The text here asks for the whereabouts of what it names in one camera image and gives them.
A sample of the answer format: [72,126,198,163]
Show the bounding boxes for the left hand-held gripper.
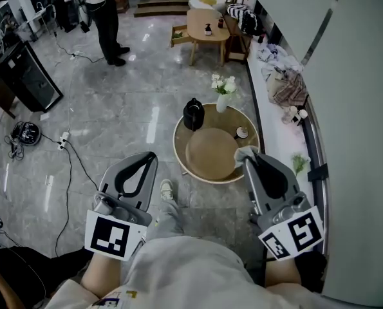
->
[84,151,159,262]

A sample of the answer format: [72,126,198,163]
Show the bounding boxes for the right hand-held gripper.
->
[241,153,326,263]

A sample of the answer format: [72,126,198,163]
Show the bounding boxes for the grey tea bag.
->
[234,145,260,170]

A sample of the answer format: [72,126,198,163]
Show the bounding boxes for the black teapot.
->
[182,97,206,132]

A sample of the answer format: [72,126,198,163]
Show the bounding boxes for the person's left forearm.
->
[79,252,141,299]

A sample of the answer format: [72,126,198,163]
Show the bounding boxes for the person's right forearm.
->
[263,256,304,290]

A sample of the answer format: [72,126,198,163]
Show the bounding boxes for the plaid fabric bag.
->
[266,66,310,109]

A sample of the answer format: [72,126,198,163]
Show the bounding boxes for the small green plant sprig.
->
[290,152,310,177]

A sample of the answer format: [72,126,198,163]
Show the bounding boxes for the person's pale sneaker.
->
[159,178,176,202]

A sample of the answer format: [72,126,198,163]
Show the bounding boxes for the person's grey trouser leg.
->
[151,198,186,238]

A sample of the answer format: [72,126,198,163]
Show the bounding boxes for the round brown mat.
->
[185,127,241,180]

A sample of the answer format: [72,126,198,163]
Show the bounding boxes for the clear plastic bottle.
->
[281,105,298,126]

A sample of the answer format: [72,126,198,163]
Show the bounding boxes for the white power strip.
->
[57,131,71,151]

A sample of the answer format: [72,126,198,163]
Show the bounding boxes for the round wooden tray table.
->
[173,102,261,185]

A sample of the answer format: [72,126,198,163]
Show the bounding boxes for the white vase with white flowers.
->
[210,73,238,114]

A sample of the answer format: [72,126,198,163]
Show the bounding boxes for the person's white shirt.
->
[44,235,350,309]

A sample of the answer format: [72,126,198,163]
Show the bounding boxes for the round black floor device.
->
[10,120,43,147]

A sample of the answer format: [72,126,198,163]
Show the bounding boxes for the white crumpled clothes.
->
[256,42,304,75]

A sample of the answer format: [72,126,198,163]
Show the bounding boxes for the wooden chair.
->
[221,0,254,64]

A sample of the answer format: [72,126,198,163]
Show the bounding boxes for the black cabinet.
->
[0,40,64,114]

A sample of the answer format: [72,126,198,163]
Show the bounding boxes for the wooden drawer box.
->
[169,24,190,48]

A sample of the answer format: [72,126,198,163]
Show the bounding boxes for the oval wooden side table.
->
[185,8,231,68]

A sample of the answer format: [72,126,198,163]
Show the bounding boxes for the black white striped pillow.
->
[226,3,265,37]

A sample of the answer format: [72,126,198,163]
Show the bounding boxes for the wooden steps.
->
[133,0,191,19]

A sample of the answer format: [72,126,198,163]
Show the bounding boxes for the black rail clamp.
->
[307,164,329,183]

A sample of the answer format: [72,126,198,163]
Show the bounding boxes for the metal rail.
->
[300,97,331,257]

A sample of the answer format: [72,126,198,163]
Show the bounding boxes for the black floor cable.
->
[39,133,100,257]

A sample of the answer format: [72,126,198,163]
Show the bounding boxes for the white wire rack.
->
[19,2,57,42]

